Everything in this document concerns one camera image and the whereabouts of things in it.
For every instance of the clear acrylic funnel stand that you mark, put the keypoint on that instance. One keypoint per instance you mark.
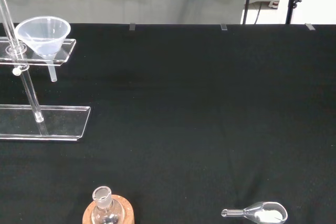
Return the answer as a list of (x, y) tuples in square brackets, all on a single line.
[(52, 121)]

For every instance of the glass weighing funnel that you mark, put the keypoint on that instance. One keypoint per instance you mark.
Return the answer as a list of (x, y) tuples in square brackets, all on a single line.
[(265, 212)]

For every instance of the black bench cloth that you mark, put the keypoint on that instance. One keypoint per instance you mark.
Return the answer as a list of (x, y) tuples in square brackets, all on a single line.
[(183, 119)]

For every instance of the clear cloth clip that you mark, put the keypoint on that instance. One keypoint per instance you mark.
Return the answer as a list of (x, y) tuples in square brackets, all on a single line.
[(132, 26), (310, 26), (223, 27)]

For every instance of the round-bottom glass flask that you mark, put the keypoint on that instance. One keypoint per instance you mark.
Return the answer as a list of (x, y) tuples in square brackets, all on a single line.
[(105, 208)]

